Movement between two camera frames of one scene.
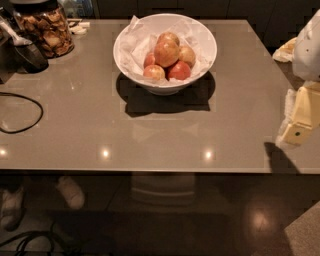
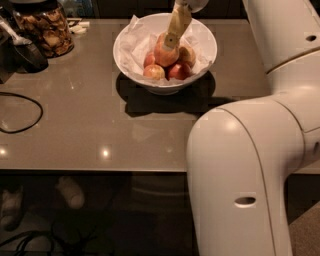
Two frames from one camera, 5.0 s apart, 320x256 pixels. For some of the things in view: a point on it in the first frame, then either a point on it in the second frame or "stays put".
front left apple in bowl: x=154 y=73 stays put
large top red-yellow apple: x=166 y=49 stays put
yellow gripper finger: x=306 y=114 -> x=181 y=16
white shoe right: x=70 y=191 stays put
